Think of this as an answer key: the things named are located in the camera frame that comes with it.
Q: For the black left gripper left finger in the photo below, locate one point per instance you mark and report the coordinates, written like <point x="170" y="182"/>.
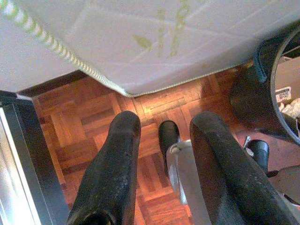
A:
<point x="112" y="168"/>

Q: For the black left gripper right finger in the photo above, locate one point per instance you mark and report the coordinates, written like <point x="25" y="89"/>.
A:
<point x="225" y="168"/>

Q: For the black round trash bin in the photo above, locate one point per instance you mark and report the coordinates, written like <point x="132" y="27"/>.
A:
<point x="248" y="100"/>

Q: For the white crumpled paper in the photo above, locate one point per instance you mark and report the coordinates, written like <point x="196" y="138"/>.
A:
<point x="291" y="107"/>

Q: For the brown cardboard piece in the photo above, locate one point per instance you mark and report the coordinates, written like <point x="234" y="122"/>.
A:
<point x="288" y="72"/>

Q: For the white mattress green piping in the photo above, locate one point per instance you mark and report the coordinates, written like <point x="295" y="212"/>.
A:
<point x="117" y="42"/>

